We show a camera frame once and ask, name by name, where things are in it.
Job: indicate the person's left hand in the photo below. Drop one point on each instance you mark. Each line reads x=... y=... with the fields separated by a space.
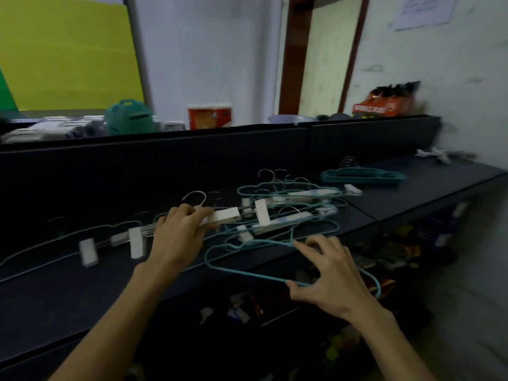
x=178 y=238

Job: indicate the person's right hand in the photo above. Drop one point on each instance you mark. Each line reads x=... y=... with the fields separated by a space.
x=341 y=285

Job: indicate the pile of mixed hangers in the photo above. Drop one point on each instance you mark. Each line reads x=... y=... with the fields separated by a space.
x=293 y=220

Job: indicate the stack of teal hangers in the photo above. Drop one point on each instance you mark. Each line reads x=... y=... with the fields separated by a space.
x=361 y=177

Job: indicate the person's left forearm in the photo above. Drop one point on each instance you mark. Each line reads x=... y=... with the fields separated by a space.
x=115 y=333

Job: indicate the black back panel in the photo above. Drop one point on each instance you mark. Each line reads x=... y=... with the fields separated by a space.
x=158 y=166

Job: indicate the red tissue pack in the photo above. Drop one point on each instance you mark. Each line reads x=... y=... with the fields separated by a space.
x=208 y=119

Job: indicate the black table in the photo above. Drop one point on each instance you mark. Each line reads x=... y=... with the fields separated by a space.
x=436 y=182

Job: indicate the lavender plastic basin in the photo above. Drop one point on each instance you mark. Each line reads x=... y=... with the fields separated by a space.
x=289 y=119

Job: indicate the grey round container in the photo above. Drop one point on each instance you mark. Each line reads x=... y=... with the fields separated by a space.
x=333 y=116

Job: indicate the row of white small boxes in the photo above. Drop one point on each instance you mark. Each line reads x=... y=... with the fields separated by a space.
x=47 y=128

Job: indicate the orange snack carton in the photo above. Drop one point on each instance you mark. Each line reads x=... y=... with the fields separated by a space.
x=385 y=105

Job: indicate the grey wall shelf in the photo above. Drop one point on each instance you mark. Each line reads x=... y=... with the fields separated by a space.
x=59 y=113

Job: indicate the brown door frame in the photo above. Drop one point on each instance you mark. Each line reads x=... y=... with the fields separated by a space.
x=293 y=55

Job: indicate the yellow wall panel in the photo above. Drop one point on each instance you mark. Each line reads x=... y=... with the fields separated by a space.
x=67 y=51

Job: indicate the green wall panel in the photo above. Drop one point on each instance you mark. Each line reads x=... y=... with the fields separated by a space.
x=6 y=95

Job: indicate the white wall notice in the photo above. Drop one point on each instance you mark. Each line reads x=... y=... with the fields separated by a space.
x=426 y=11

